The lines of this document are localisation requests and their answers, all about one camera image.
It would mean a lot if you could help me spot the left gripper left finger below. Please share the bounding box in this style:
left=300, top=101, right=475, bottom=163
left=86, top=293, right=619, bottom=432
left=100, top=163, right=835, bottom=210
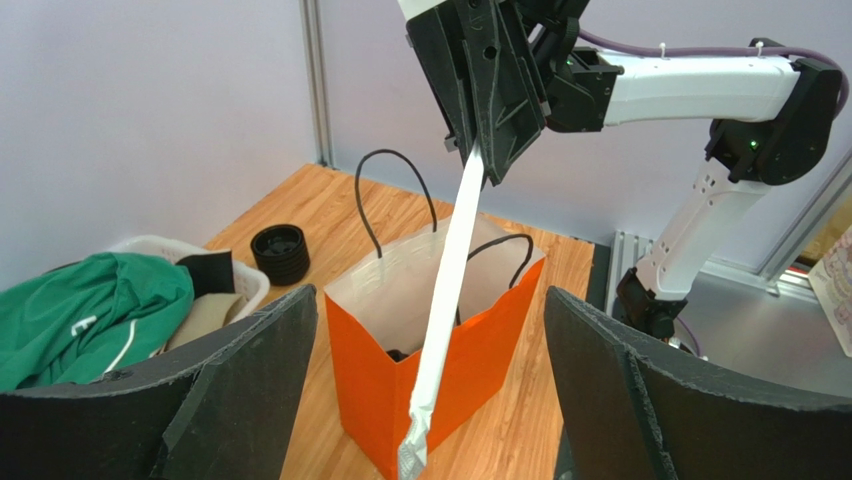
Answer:
left=1, top=285, right=318, bottom=479

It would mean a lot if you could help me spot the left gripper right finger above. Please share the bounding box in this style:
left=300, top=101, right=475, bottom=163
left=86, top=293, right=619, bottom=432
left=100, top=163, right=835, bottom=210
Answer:
left=544, top=286, right=851, bottom=479

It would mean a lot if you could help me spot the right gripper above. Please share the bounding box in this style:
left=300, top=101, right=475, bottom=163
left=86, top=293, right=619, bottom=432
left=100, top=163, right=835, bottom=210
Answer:
left=404, top=1, right=588, bottom=186

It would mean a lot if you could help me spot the orange paper bag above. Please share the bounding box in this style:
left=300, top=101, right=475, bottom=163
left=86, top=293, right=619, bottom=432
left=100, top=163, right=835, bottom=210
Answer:
left=322, top=148, right=548, bottom=480

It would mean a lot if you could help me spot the single white straw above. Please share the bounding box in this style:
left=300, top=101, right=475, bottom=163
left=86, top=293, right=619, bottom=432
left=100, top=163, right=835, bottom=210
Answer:
left=397, top=141, right=484, bottom=479

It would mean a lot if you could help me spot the black plastic cup lid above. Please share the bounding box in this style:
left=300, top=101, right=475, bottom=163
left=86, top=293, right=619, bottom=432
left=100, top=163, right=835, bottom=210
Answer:
left=385, top=349, right=412, bottom=363

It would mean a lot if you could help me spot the beige cloth in basket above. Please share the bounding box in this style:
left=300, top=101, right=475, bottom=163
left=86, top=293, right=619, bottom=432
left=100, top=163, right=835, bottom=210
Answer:
left=163, top=293, right=246, bottom=351

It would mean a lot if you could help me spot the white plastic basket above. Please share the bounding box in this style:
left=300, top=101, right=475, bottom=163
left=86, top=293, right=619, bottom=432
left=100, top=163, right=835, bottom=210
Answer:
left=109, top=235, right=270, bottom=324

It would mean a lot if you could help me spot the black cloth in basket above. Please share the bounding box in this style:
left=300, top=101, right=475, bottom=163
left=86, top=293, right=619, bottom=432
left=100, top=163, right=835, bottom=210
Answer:
left=176, top=250, right=236, bottom=299

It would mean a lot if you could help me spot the stack of black lids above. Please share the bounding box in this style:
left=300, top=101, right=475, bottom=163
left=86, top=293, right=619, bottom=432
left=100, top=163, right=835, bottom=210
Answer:
left=250, top=224, right=311, bottom=286

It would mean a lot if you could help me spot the green garment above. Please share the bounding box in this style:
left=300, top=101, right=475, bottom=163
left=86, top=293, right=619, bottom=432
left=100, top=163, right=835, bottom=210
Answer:
left=1, top=252, right=195, bottom=392

